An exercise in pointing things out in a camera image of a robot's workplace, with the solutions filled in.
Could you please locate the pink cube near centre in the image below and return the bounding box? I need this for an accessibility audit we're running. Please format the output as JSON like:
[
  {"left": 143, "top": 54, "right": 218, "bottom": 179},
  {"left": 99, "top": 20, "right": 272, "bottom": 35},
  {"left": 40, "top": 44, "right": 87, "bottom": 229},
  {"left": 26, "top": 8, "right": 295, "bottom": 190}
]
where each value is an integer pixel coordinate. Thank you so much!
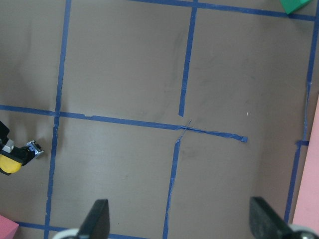
[{"left": 0, "top": 216, "right": 19, "bottom": 239}]

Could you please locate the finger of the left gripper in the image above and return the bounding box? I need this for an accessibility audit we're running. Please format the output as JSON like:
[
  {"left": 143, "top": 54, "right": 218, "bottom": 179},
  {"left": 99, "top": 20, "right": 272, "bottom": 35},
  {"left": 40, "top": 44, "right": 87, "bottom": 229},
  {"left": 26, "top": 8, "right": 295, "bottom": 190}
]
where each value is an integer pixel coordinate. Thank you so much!
[{"left": 0, "top": 121, "right": 14, "bottom": 153}]

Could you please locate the yellow push button switch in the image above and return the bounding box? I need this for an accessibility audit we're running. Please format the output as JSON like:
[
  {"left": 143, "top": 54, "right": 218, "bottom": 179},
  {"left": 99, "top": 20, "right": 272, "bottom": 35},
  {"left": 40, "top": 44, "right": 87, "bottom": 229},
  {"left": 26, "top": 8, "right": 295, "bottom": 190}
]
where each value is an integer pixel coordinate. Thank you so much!
[{"left": 0, "top": 140, "right": 44, "bottom": 176}]

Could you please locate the pink plastic bin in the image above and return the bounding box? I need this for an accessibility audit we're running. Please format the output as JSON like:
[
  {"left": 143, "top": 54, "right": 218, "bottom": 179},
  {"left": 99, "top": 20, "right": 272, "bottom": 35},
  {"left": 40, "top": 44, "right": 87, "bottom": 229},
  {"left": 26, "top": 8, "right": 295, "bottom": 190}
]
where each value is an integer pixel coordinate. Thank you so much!
[{"left": 293, "top": 105, "right": 319, "bottom": 233}]

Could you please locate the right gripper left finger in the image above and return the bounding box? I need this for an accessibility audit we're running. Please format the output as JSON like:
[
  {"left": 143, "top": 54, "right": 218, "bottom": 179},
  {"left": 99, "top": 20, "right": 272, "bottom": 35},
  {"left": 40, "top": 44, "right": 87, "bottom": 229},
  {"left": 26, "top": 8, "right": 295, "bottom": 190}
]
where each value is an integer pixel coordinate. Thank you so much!
[{"left": 76, "top": 199, "right": 110, "bottom": 239}]

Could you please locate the green cube near bin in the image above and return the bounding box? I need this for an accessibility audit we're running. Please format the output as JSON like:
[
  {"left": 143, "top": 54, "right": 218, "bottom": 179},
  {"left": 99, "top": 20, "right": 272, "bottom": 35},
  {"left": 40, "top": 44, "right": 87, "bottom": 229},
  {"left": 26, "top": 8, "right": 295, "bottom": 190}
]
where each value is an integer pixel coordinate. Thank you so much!
[{"left": 280, "top": 0, "right": 311, "bottom": 14}]

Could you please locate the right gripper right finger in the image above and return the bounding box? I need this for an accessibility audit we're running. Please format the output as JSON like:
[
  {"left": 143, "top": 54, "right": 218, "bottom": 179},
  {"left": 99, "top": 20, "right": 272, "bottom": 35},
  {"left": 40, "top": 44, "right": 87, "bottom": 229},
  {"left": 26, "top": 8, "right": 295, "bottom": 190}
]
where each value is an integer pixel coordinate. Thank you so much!
[{"left": 249, "top": 197, "right": 293, "bottom": 239}]

